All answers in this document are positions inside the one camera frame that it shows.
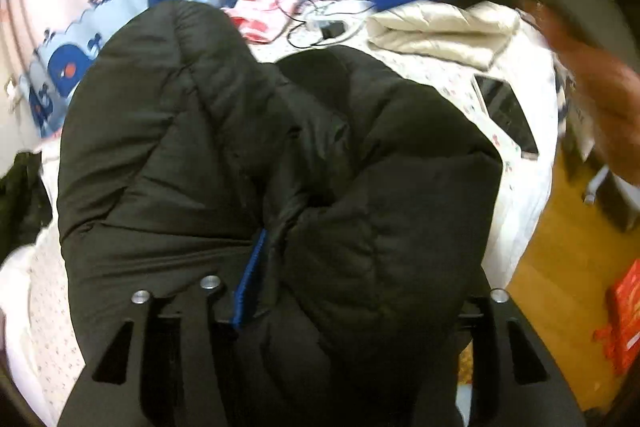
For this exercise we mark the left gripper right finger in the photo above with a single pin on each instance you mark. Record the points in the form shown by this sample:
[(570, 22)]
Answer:
[(515, 380)]

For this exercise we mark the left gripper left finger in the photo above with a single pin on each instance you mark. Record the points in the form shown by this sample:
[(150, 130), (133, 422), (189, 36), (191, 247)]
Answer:
[(167, 362)]

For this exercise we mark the black puffer jacket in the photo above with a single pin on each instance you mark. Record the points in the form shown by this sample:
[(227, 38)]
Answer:
[(375, 192)]

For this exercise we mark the person right hand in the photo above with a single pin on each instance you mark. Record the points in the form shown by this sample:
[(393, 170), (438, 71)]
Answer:
[(607, 88)]

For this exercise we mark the cream folded jacket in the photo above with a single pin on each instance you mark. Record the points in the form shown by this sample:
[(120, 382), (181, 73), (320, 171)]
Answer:
[(472, 37)]

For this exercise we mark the white power strip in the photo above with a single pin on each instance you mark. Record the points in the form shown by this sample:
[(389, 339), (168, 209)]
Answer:
[(350, 13)]

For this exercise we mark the red box on floor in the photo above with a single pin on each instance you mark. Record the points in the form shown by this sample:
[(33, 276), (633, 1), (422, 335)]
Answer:
[(620, 336)]

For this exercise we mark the cherry print bed sheet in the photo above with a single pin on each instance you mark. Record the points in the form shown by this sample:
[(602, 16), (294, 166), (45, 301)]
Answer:
[(524, 191)]

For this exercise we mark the pink checked cloth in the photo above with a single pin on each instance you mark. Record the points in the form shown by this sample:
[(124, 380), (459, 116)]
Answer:
[(261, 21)]

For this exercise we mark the black garment by headboard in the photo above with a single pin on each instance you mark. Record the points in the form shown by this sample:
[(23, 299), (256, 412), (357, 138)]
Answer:
[(25, 207)]

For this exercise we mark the wall socket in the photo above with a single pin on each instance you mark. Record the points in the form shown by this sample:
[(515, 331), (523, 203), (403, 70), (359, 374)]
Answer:
[(13, 93)]

